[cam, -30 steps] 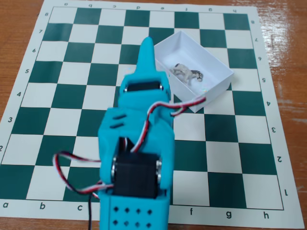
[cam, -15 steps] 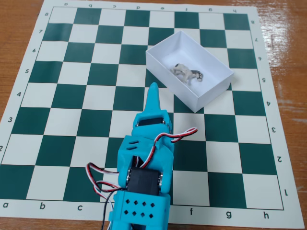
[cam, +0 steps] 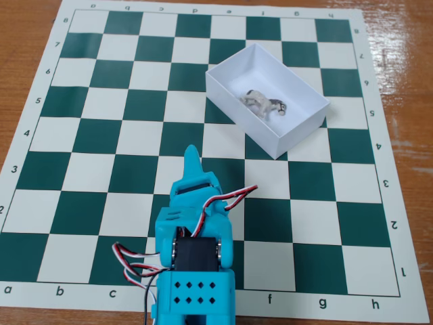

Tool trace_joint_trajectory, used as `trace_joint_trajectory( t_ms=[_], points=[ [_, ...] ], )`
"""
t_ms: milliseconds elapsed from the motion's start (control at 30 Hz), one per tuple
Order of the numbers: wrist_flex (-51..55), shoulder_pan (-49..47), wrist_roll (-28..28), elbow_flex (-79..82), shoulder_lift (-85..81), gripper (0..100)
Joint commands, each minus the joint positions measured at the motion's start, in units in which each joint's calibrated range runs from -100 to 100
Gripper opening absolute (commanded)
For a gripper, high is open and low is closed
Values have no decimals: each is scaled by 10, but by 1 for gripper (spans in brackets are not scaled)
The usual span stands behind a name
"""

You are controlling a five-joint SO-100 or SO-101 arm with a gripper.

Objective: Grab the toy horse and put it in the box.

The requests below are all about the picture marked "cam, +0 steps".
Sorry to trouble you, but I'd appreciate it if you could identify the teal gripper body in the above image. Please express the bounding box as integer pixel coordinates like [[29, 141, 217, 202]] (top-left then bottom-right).
[[168, 171, 230, 218]]

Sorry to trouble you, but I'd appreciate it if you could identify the teal pointed gripper finger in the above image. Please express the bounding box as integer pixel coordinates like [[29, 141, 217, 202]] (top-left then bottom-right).
[[181, 144, 208, 184]]

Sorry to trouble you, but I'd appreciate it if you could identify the white open cardboard box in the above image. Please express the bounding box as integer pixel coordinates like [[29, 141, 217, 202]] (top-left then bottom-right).
[[205, 43, 331, 160]]

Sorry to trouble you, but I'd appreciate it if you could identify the green and cream chessboard mat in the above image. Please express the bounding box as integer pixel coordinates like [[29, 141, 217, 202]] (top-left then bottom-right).
[[0, 0, 428, 324]]

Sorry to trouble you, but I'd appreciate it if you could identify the red white black gripper cable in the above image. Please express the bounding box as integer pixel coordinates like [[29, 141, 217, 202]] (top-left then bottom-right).
[[188, 184, 260, 238]]

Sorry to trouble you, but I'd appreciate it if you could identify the red white black servo cable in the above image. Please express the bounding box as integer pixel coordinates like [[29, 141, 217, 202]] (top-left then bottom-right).
[[112, 241, 170, 272], [122, 266, 163, 325]]

